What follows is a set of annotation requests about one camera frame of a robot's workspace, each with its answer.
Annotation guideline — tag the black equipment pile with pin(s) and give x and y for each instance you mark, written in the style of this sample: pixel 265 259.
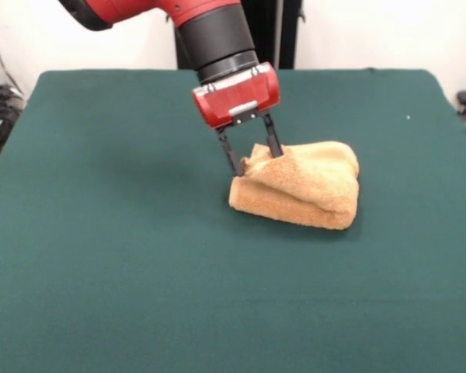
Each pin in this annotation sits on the black equipment pile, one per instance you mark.
pixel 0 112

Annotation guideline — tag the tan terry towel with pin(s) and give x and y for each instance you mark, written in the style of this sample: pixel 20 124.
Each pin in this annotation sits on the tan terry towel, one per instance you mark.
pixel 303 186

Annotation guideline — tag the black metal stand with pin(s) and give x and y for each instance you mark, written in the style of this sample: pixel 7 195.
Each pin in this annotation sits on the black metal stand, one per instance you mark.
pixel 268 39

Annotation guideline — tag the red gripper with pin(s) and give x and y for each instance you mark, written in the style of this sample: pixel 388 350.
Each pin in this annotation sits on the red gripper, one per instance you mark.
pixel 237 95

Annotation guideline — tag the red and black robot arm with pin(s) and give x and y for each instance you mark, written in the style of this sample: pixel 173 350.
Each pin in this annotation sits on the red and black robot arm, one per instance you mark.
pixel 217 42

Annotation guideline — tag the dark green table cloth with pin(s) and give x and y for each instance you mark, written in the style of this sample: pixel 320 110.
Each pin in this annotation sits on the dark green table cloth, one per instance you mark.
pixel 101 233

